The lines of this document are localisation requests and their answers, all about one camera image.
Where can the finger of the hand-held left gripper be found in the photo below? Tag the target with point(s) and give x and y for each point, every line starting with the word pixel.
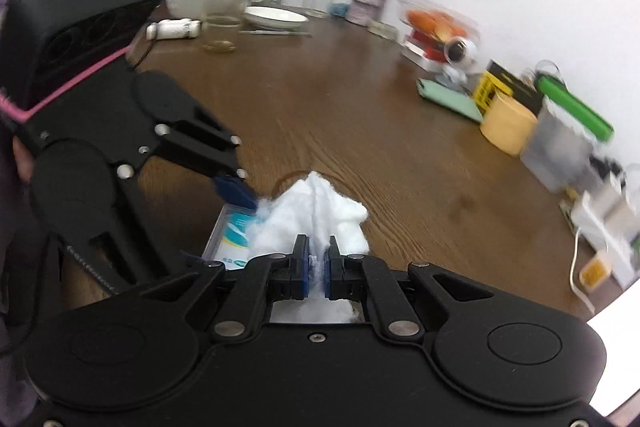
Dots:
pixel 145 257
pixel 235 192

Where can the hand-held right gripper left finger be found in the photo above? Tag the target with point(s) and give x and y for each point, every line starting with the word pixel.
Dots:
pixel 300 272

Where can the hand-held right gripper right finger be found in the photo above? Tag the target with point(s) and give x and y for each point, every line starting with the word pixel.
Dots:
pixel 330 274

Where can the clear plastic container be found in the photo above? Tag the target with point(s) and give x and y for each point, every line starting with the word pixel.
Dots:
pixel 230 232

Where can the white cotton wad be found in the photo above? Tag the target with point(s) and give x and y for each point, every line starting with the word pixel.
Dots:
pixel 320 217

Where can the clear container with orange fruit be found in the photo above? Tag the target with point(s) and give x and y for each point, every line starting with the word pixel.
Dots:
pixel 430 22

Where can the white plastic bottle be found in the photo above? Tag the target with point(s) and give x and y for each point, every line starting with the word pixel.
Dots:
pixel 172 29

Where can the small glass dish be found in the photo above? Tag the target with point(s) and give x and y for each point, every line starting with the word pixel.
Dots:
pixel 220 47

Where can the glass cup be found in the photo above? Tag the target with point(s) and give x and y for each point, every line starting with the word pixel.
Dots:
pixel 225 9

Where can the thin stick utensil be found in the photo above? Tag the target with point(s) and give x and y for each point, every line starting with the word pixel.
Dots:
pixel 275 33

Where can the white plate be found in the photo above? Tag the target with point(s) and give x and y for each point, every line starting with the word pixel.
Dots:
pixel 275 17

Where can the small blue object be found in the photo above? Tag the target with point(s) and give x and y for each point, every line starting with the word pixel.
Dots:
pixel 340 10

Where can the green pouch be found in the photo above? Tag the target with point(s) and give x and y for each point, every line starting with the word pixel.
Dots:
pixel 450 99

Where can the yellow cup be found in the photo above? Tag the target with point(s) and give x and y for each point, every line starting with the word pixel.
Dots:
pixel 507 124

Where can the red white box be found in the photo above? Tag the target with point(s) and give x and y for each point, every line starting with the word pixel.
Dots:
pixel 420 42

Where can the clear storage box green lid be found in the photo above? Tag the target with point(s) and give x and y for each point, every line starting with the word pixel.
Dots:
pixel 555 152

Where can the white robot toy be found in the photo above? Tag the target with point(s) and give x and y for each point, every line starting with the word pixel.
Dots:
pixel 462 52

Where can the black yellow box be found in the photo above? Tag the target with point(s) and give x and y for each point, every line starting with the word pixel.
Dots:
pixel 510 82

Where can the white yellow cube charger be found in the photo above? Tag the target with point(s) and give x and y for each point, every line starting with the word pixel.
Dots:
pixel 595 274

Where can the white power strip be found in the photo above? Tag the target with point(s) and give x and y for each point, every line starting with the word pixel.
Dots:
pixel 600 229

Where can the white charger plug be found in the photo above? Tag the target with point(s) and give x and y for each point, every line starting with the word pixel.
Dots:
pixel 627 214

